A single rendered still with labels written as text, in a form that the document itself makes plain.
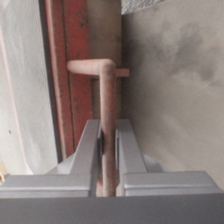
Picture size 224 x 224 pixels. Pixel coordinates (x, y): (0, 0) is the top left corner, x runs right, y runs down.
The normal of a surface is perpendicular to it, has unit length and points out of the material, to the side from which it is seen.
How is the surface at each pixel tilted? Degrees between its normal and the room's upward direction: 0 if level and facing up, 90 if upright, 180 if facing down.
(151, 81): 0
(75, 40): 90
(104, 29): 76
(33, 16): 0
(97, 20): 65
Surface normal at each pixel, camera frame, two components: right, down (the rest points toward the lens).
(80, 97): 0.65, 0.22
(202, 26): -0.76, 0.20
